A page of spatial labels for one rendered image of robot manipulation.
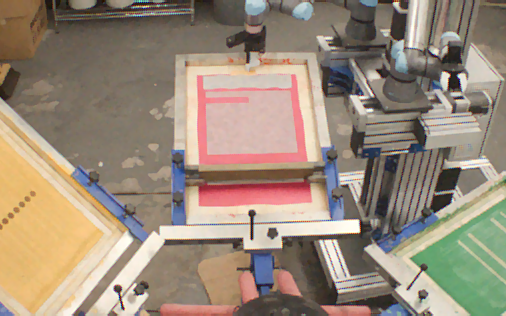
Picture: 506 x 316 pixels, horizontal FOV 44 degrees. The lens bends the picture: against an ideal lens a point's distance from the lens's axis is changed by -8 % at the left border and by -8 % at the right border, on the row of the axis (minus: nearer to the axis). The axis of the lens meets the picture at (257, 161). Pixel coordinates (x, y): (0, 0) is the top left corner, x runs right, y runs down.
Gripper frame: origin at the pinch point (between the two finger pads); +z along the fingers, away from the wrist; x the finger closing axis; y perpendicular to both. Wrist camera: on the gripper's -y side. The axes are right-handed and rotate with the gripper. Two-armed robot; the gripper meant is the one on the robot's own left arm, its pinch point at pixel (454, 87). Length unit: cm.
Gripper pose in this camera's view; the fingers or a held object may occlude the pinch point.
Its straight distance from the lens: 206.3
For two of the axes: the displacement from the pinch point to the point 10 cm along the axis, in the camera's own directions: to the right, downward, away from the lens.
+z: -2.1, 6.3, -7.5
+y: 1.0, 7.8, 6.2
